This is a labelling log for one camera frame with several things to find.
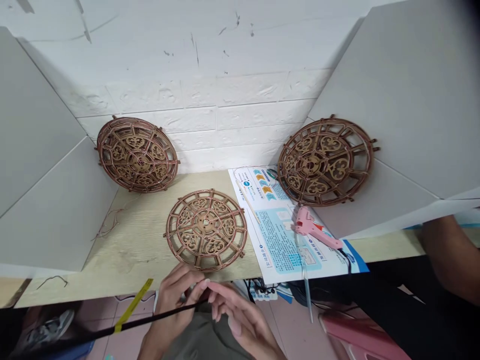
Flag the white power strip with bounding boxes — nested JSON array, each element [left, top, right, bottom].
[[245, 278, 281, 303]]

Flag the person's right hand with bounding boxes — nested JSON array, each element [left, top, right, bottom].
[[205, 281, 281, 354]]

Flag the yellow tape strip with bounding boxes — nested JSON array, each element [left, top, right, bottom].
[[113, 277, 155, 335]]

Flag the stacked wooden openwork discs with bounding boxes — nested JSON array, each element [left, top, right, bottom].
[[96, 115, 182, 195]]

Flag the black glue gun cable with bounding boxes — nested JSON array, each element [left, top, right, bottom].
[[335, 246, 362, 274]]

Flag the short bent black wire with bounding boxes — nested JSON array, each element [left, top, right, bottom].
[[35, 275, 69, 290]]

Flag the wooden openwork disc with wire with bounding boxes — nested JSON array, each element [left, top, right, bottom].
[[162, 188, 250, 272]]

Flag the domed wooden openwork disc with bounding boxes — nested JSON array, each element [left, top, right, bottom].
[[277, 114, 380, 208]]

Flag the blue and white instruction sheet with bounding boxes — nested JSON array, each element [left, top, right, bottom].
[[227, 164, 371, 286]]

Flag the person's left hand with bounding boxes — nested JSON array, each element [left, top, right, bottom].
[[152, 262, 211, 332]]

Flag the clear glue stick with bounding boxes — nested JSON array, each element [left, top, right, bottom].
[[299, 232, 315, 324]]

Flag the grey sneaker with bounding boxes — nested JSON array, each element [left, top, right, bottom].
[[20, 308, 76, 354]]

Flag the loose copper wire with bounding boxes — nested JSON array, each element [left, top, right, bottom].
[[91, 194, 133, 242]]

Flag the pink plastic stool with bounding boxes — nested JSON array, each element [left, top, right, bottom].
[[317, 310, 413, 360]]

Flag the black strap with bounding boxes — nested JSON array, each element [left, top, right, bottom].
[[0, 298, 210, 357]]

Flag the thin wooden skewer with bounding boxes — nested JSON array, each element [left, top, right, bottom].
[[235, 179, 264, 227]]

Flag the pink glue gun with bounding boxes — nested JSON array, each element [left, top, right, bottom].
[[290, 205, 344, 251]]

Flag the white cardboard panel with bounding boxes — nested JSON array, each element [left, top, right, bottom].
[[0, 26, 121, 279], [305, 0, 480, 241]]

